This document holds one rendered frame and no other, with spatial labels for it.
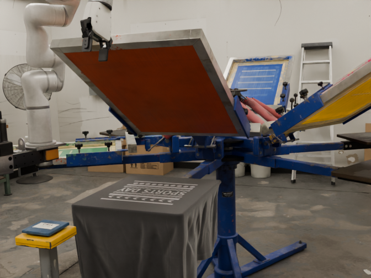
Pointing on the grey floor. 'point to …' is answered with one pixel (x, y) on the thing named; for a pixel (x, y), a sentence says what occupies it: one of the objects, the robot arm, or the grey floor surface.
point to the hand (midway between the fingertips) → (95, 53)
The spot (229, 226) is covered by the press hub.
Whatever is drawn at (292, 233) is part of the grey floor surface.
